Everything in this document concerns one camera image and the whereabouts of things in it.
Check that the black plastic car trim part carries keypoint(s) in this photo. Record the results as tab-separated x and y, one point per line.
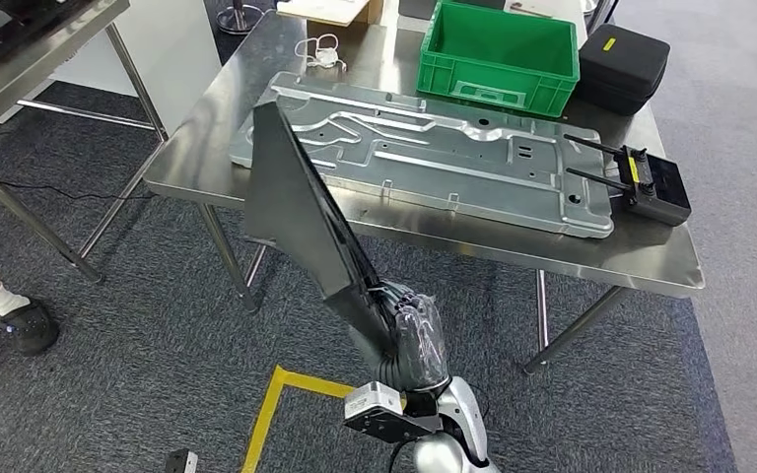
13	23
293	196

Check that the small brown flat item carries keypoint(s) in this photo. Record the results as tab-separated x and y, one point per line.
532	10

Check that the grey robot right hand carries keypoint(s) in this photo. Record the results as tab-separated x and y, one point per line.
424	346

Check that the white face mask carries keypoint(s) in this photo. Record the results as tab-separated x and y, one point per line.
326	57

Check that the black zip case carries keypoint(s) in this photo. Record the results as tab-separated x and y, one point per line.
620	65

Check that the grey laptop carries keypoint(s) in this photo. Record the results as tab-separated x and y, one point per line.
418	8

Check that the green plastic crate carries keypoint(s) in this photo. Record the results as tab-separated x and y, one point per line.
483	75

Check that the stamped grey metal panel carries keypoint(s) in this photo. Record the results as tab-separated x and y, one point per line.
450	163

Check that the black camera bracket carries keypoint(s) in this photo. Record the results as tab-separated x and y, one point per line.
391	427

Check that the black antenna remote controller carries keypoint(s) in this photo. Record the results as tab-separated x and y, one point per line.
662	196

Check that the open cardboard box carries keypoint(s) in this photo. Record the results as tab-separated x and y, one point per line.
326	10

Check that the silver black robot right arm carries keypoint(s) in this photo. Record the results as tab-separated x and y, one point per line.
463	418

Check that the yellow floor tape rectangle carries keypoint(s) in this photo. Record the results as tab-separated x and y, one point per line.
269	418

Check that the steel workbench table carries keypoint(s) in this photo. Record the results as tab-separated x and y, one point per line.
613	258

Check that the small black and white box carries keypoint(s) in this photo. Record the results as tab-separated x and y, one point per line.
181	462

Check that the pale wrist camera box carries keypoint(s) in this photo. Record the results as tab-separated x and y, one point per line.
372	399

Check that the person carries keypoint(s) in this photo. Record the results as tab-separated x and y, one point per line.
26	326

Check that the grey metal workbench frame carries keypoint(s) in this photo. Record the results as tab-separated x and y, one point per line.
26	72

